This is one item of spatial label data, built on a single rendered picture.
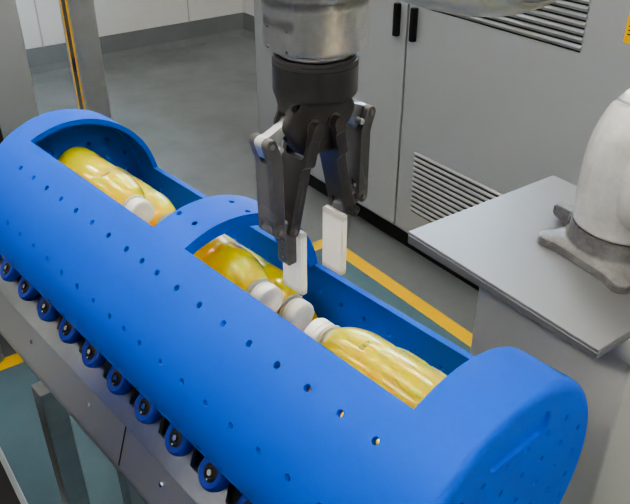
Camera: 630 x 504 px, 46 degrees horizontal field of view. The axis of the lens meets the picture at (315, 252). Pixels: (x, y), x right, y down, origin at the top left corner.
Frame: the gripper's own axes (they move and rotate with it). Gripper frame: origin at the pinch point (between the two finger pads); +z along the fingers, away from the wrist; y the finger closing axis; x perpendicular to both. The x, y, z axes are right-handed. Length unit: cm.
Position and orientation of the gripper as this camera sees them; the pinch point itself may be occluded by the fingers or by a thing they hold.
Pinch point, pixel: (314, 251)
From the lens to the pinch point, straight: 73.7
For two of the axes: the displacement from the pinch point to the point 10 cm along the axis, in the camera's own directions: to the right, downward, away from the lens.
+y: -7.5, 3.5, -5.7
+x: 6.7, 3.9, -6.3
